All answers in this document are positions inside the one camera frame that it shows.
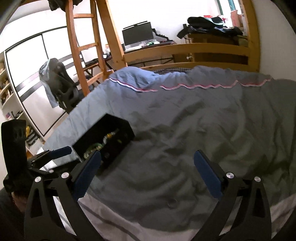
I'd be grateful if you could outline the black jewelry box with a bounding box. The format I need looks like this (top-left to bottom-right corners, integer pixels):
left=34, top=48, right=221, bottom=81
left=72, top=114, right=135, bottom=175

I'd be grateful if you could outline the green jade bangle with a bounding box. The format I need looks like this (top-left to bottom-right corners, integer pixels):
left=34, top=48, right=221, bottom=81
left=83, top=143, right=104, bottom=159

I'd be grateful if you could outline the person's left hand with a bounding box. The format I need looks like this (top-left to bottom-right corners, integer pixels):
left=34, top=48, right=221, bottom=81
left=11, top=192, right=28, bottom=213

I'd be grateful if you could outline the white shelf unit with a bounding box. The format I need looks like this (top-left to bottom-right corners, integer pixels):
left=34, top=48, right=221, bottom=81
left=1, top=51, right=44, bottom=155

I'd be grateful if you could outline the black office chair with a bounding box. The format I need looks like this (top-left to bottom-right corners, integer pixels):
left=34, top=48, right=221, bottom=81
left=49, top=58, right=84, bottom=114

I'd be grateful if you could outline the light blue shirt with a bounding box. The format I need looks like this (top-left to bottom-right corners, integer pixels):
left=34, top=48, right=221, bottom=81
left=39, top=59, right=59, bottom=108

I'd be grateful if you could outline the wooden ladder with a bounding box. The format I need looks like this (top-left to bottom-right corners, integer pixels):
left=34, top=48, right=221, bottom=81
left=65, top=1, right=114, bottom=96

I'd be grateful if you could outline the white wardrobe sliding door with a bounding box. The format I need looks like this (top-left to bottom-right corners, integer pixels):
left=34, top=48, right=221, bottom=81
left=4, top=27, right=78, bottom=137

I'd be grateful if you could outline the grey duvet cover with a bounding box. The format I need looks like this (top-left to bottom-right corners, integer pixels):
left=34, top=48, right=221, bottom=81
left=44, top=66, right=295, bottom=230

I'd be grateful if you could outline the wooden folding side table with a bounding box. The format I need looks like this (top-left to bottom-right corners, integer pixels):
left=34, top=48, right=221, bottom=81
left=83, top=57, right=113, bottom=80

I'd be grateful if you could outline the dark computer desk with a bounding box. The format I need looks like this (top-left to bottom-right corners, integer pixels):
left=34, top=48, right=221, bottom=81
left=101, top=39, right=176, bottom=68

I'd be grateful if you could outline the black computer monitor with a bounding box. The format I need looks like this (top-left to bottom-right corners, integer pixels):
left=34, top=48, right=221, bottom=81
left=122, top=21, right=154, bottom=46

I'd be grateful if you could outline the wooden dresser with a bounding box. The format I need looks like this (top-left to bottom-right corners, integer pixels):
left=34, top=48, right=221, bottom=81
left=173, top=33, right=248, bottom=65

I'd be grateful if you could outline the pile of dark clothes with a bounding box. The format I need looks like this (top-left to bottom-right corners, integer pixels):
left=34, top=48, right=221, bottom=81
left=177, top=16, right=243, bottom=39

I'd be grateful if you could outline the wooden bunk bed frame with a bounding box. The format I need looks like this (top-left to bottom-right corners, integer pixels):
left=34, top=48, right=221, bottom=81
left=96, top=1, right=260, bottom=72

